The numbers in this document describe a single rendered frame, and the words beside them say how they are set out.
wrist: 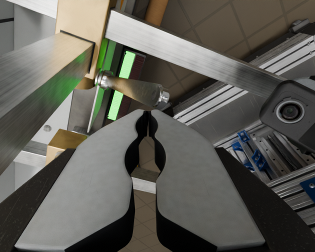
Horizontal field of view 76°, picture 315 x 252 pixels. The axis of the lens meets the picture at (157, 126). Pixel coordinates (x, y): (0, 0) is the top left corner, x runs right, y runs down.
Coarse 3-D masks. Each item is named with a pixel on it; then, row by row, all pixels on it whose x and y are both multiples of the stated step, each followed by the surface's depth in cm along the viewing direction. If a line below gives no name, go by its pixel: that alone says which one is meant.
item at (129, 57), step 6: (126, 54) 40; (132, 54) 40; (126, 60) 40; (132, 60) 40; (126, 66) 41; (120, 72) 41; (126, 72) 41; (114, 96) 44; (120, 96) 44; (114, 102) 45; (114, 108) 46; (108, 114) 47; (114, 114) 47
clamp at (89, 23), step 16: (64, 0) 20; (80, 0) 20; (96, 0) 20; (112, 0) 22; (64, 16) 21; (80, 16) 21; (96, 16) 21; (80, 32) 22; (96, 32) 22; (96, 48) 23; (96, 64) 24
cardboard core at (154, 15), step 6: (150, 0) 89; (156, 0) 88; (162, 0) 88; (150, 6) 90; (156, 6) 89; (162, 6) 90; (150, 12) 91; (156, 12) 90; (162, 12) 92; (144, 18) 94; (150, 18) 92; (156, 18) 92; (156, 24) 93
